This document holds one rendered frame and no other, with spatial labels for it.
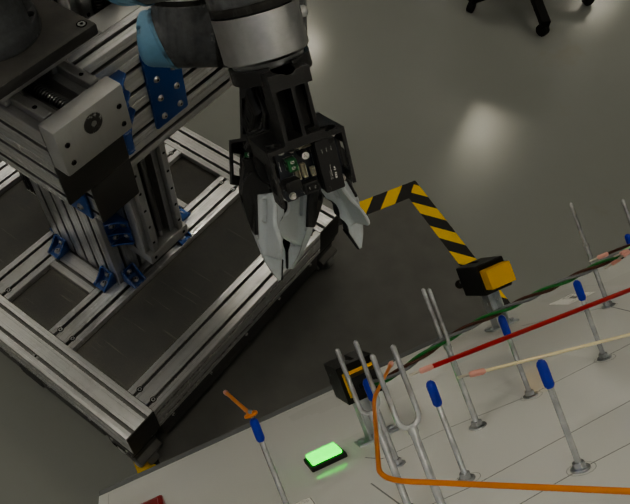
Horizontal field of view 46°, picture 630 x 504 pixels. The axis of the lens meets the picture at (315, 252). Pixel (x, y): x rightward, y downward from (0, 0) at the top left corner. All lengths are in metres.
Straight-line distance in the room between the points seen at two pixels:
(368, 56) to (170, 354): 1.57
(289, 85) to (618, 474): 0.38
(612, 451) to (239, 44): 0.42
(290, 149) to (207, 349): 1.30
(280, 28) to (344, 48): 2.41
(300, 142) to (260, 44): 0.08
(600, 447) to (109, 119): 0.85
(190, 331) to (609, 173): 1.54
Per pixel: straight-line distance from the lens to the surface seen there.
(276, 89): 0.60
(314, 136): 0.62
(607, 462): 0.59
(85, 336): 1.96
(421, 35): 3.11
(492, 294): 1.10
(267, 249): 0.70
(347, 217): 0.72
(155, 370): 1.87
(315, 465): 0.78
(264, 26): 0.61
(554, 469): 0.60
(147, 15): 1.02
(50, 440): 2.12
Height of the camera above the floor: 1.85
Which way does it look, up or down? 53 degrees down
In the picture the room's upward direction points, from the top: straight up
